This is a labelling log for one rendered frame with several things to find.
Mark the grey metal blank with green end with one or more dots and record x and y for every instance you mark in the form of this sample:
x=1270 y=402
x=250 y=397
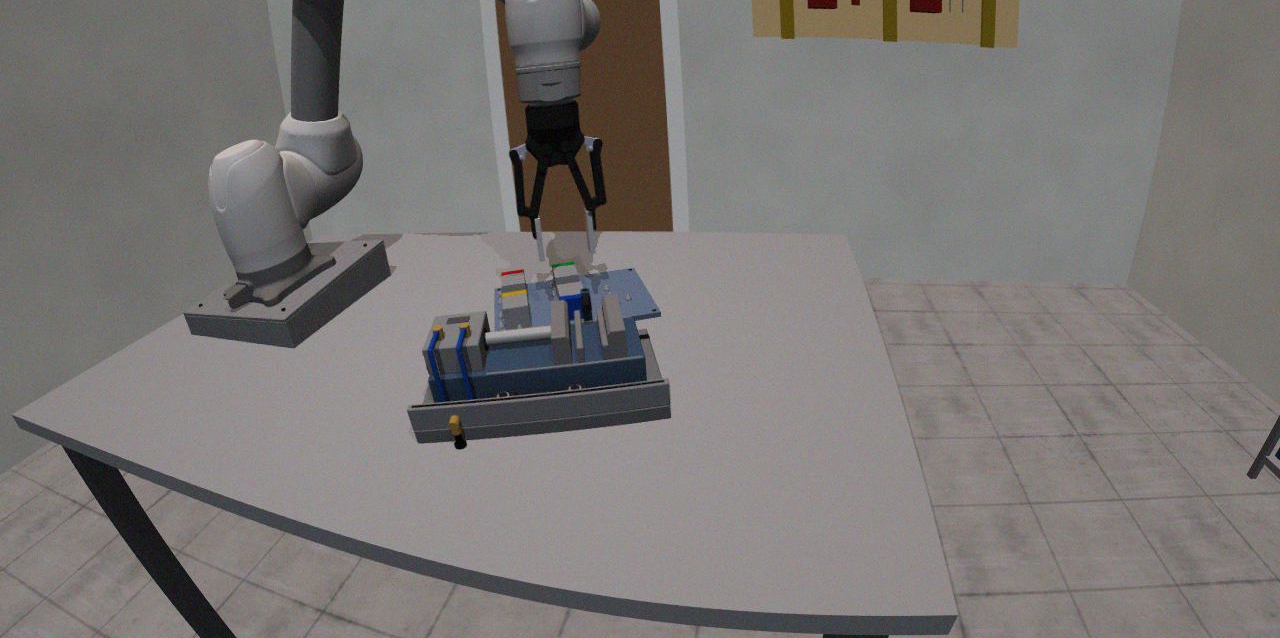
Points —
x=564 y=273

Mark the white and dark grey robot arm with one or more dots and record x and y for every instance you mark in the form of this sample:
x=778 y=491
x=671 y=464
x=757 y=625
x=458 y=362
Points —
x=261 y=202

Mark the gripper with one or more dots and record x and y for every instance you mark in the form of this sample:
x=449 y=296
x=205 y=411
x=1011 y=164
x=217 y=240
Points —
x=557 y=148

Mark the grey flat bar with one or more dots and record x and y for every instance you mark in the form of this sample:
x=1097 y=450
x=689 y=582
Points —
x=603 y=334
x=579 y=337

